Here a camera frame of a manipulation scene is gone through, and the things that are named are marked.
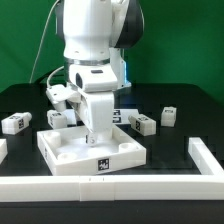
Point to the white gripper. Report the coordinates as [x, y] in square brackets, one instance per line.
[95, 86]

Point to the white square tabletop part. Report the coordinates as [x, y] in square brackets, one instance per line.
[66, 152]

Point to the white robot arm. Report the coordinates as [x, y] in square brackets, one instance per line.
[92, 31]

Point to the white marker sheet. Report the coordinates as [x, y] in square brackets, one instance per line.
[120, 116]

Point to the white U-shaped obstacle fence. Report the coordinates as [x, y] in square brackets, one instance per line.
[207, 185]

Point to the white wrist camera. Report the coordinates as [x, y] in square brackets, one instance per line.
[59, 94]

